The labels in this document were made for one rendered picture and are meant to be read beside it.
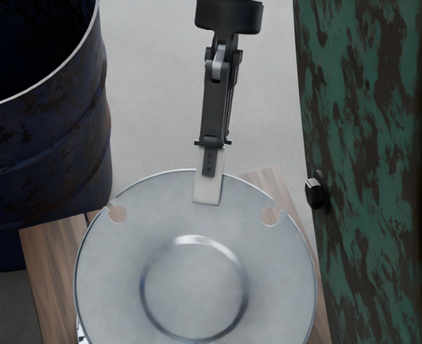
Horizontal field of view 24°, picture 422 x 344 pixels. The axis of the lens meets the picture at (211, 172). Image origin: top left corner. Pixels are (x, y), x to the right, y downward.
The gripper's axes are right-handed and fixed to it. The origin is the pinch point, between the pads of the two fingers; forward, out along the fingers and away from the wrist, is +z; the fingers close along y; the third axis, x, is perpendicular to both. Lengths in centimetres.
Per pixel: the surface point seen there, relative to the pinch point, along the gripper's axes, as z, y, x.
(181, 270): 11.8, 0.9, -1.8
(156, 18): -11, -92, -24
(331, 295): -7, 60, 14
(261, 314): 15.9, 0.4, 8.2
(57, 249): 16.6, -14.8, -20.8
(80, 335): 24.1, -4.5, -14.3
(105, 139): 7, -49, -23
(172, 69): -2, -83, -18
